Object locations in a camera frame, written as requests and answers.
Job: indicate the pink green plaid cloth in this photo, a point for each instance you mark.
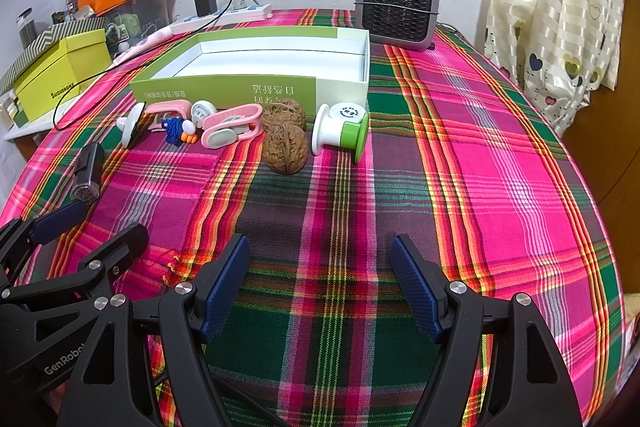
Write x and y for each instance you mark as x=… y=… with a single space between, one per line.
x=500 y=157

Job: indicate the white and green spool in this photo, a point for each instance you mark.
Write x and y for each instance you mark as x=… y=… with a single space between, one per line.
x=340 y=137

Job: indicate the cream heart print curtain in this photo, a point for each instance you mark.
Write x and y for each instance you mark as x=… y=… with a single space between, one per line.
x=550 y=7

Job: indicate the grey space heater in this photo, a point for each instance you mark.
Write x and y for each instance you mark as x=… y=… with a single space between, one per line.
x=397 y=4

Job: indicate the yellow-green shoe box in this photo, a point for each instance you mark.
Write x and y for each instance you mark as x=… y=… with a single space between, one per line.
x=60 y=72

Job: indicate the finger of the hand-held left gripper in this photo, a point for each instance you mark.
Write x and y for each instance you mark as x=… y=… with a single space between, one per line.
x=110 y=252
x=57 y=219

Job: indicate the chevron patterned box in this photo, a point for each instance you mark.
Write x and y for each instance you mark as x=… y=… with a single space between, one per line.
x=40 y=39

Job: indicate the pink curved clip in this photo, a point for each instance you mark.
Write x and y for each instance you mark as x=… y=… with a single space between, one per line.
x=170 y=111

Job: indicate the small white round jar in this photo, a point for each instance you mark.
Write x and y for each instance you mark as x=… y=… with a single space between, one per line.
x=346 y=112

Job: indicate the small white round gadget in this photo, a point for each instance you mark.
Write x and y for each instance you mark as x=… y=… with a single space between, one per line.
x=202 y=111

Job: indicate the pink and white tube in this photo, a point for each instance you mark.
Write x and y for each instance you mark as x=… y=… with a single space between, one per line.
x=150 y=39

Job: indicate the dark glass jar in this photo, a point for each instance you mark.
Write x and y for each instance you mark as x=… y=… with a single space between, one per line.
x=25 y=27

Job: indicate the white power strip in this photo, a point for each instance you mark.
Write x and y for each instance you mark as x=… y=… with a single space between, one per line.
x=245 y=13

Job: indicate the green and white cardboard box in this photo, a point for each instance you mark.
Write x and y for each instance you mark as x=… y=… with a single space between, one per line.
x=225 y=87

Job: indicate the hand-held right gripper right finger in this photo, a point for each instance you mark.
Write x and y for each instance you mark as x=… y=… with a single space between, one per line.
x=405 y=267

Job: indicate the white round spotted toy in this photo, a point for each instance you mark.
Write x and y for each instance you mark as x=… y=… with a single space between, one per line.
x=131 y=125

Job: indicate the white side table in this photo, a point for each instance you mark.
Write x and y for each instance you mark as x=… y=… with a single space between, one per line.
x=25 y=132

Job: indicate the pink and white clamp clip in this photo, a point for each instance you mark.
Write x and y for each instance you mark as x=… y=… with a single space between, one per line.
x=232 y=127

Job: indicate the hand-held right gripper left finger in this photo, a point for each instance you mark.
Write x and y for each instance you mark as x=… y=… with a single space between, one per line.
x=235 y=267

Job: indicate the brown walnut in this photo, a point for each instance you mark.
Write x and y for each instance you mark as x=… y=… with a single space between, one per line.
x=284 y=112
x=285 y=151

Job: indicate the small black flashlight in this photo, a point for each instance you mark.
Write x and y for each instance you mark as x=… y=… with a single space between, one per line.
x=89 y=172

